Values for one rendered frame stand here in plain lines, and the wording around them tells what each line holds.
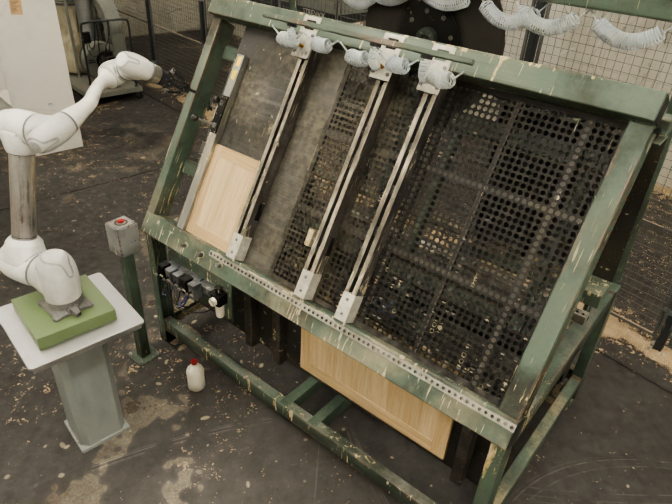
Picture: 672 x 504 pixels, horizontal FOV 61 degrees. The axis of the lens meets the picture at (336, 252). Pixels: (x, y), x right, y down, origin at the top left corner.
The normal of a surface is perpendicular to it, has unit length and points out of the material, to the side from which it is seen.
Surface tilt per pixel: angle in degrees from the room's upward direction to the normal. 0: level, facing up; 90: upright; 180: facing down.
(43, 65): 90
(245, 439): 0
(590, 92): 60
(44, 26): 90
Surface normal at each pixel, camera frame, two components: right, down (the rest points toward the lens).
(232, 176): -0.52, -0.09
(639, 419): 0.05, -0.84
